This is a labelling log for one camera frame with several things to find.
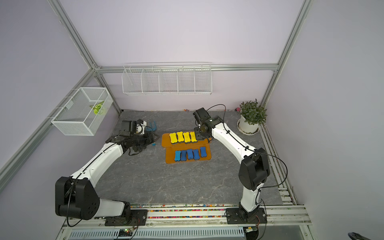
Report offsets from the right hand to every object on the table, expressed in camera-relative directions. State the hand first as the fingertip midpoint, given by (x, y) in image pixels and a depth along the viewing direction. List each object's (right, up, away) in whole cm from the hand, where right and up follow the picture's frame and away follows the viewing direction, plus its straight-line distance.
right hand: (201, 132), depth 87 cm
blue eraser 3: (-7, -14, +7) cm, 17 cm away
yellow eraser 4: (-16, -3, -1) cm, 17 cm away
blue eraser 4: (-3, -14, +7) cm, 16 cm away
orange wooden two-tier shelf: (-1, -13, +9) cm, 16 cm away
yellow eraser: (-5, -4, -3) cm, 7 cm away
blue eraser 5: (+2, -13, +9) cm, 16 cm away
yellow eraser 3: (-13, -2, 0) cm, 13 cm away
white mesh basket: (-67, +11, -4) cm, 68 cm away
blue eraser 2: (-11, -15, +7) cm, 20 cm away
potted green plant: (+32, +11, +5) cm, 34 cm away
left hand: (-26, -3, -3) cm, 26 cm away
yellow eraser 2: (-8, -3, -2) cm, 9 cm away
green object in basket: (-57, +14, -6) cm, 59 cm away
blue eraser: (-15, -15, +6) cm, 22 cm away
